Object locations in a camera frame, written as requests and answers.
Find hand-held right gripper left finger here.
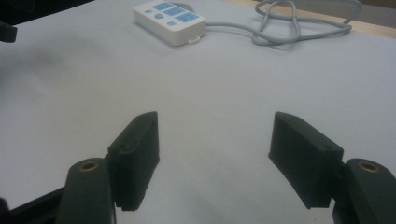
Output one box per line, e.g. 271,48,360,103
106,111,161,212

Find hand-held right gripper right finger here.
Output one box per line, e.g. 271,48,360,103
268,111,345,210

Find white power strip blue sockets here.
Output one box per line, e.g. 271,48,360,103
133,0,207,48

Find grey power cable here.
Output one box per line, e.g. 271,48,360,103
170,0,363,47

